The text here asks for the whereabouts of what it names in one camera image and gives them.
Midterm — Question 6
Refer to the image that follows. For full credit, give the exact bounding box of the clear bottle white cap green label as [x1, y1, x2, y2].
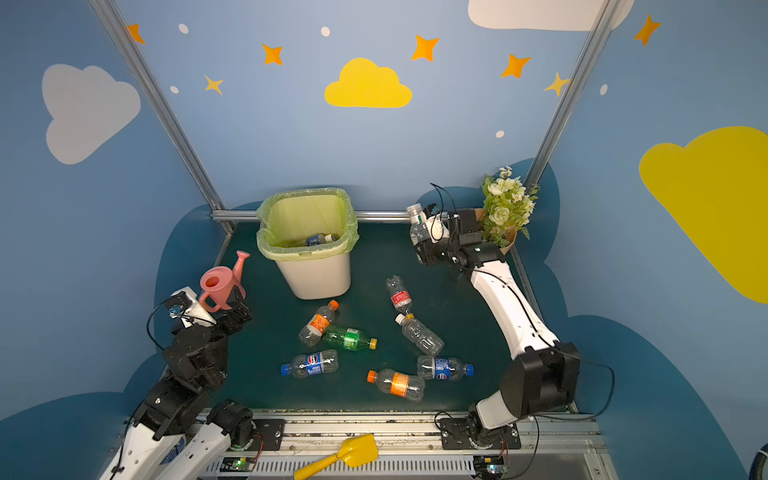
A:
[407, 203, 432, 246]

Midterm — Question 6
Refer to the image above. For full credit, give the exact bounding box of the clear bottle blue label white cap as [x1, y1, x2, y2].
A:
[305, 233, 338, 246]

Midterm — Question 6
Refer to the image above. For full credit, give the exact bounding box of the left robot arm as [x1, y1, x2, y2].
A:
[101, 305, 255, 479]

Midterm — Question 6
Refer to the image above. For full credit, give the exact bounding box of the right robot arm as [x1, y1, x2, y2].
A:
[414, 238, 581, 435]

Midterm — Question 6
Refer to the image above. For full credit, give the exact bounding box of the white plastic waste bin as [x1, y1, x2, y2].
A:
[274, 251, 352, 300]

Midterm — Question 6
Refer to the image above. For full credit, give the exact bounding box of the green bin liner bag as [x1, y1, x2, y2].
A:
[256, 188, 359, 262]

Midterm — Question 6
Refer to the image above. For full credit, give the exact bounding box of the pink watering can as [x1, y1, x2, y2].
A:
[199, 250, 250, 313]

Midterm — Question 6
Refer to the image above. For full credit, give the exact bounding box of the clear bottle red label yellow cap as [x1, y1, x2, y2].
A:
[385, 275, 412, 316]

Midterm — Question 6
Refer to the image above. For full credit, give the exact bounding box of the terracotta ribbed flower pot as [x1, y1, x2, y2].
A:
[475, 208, 518, 255]

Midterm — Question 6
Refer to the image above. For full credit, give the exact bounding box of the clear bottle orange label upper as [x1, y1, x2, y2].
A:
[298, 300, 339, 347]

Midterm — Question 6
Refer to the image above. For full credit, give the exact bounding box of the clear bottle orange label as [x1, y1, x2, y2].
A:
[298, 300, 339, 347]
[367, 369, 425, 402]

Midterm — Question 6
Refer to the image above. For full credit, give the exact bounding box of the white artificial flower plant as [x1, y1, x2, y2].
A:
[481, 166, 539, 247]

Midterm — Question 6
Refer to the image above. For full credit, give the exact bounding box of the clear bottle white cap ribbed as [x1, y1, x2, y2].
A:
[395, 313, 444, 357]

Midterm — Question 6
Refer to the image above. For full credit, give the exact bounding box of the pepsi bottle blue cap left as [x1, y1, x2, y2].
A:
[280, 349, 339, 379]

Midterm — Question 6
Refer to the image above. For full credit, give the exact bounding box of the pepsi bottle blue cap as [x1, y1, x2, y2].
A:
[416, 356, 474, 381]
[280, 349, 339, 379]

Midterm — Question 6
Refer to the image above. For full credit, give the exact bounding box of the green plastic bottle yellow cap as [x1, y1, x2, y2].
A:
[322, 325, 378, 351]

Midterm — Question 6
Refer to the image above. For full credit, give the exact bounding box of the pepsi bottle blue cap right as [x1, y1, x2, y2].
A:
[416, 356, 474, 381]

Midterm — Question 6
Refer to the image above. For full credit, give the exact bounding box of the clear bottle orange label lower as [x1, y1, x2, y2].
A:
[367, 369, 425, 402]

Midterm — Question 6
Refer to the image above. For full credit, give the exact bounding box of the left controller board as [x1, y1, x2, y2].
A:
[219, 456, 257, 474]

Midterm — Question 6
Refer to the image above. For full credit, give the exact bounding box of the controller board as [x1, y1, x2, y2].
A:
[472, 455, 508, 480]
[219, 456, 257, 474]

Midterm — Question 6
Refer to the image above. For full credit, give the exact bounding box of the yellow toy shovel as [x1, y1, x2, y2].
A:
[293, 434, 379, 480]

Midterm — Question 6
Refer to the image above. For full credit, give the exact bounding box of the right controller board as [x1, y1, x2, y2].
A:
[472, 455, 508, 480]

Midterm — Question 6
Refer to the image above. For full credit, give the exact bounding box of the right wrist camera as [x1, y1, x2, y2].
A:
[428, 209, 483, 246]

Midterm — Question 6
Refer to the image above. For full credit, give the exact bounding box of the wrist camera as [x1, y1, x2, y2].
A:
[428, 209, 483, 246]
[163, 287, 212, 328]

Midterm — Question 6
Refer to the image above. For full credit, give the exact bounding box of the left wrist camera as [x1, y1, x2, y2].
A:
[163, 287, 212, 328]

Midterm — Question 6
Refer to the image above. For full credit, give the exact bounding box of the aluminium back frame rail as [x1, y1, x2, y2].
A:
[211, 210, 409, 224]

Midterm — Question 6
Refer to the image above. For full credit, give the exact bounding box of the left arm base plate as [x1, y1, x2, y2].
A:
[246, 418, 286, 452]

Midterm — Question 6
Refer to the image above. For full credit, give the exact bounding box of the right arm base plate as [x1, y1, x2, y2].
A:
[436, 417, 521, 450]

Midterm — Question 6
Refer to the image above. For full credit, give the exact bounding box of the front aluminium rail bed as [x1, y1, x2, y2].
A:
[95, 410, 619, 480]

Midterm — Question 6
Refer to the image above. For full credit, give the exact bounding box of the left aluminium frame post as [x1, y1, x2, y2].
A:
[89, 0, 226, 214]

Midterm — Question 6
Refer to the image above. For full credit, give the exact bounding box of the aluminium frame post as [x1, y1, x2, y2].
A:
[524, 0, 621, 187]
[89, 0, 226, 214]

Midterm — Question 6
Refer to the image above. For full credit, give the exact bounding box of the right aluminium frame post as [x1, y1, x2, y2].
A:
[524, 0, 621, 187]

